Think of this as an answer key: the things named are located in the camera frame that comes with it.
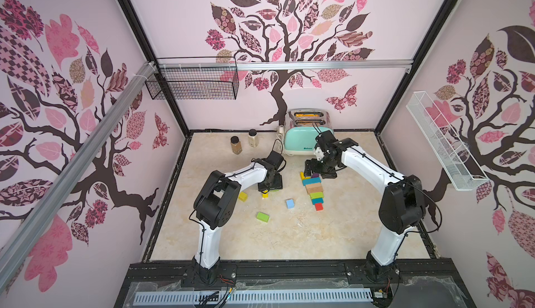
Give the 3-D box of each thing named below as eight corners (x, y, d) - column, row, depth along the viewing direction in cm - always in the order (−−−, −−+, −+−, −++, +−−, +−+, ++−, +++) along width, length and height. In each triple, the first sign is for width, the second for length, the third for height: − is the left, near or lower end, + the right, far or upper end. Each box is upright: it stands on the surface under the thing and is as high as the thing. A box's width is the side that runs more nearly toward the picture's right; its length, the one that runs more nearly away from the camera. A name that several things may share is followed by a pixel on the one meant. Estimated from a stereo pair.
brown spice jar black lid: (232, 154, 111) (229, 143, 105) (233, 147, 115) (230, 136, 108) (241, 154, 111) (239, 143, 105) (242, 147, 115) (240, 136, 108)
